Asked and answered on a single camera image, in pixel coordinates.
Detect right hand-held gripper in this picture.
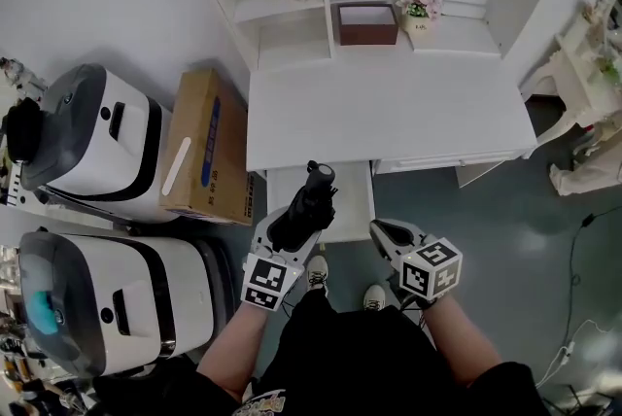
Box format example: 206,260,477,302
368,218,464,300

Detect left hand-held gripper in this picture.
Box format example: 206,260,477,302
240,205,323,313

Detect white desk drawer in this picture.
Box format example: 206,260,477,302
265,161,377,245

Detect person's left forearm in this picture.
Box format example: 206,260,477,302
195,301,294,402

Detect person's right forearm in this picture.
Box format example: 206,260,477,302
419,293,502,389

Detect person's left white shoe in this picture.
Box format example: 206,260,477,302
305,255,330,297

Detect person's white shoe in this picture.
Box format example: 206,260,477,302
305,255,330,297
363,284,388,313

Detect person's right white shoe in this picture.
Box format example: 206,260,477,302
363,284,388,313

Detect white desk with hutch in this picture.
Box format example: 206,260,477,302
164,0,572,190

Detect brown cardboard box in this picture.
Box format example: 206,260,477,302
158,67,256,227

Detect white flat stick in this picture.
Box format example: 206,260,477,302
160,136,192,197

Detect person's black clothing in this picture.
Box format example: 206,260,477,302
91,291,551,416

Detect white and grey machine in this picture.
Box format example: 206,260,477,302
17,230,219,379
17,62,174,225

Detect dark brown open box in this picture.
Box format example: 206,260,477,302
336,1,400,48

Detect pink flowers in white pot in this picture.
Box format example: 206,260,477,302
395,0,445,37

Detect white ornate dressing table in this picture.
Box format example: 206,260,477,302
518,0,622,198

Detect black cloth bundle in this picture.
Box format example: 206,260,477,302
4,97,46,163

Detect black floor cable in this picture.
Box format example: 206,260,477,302
557,204,622,348

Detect white floor cable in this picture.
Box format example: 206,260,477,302
534,318,619,389

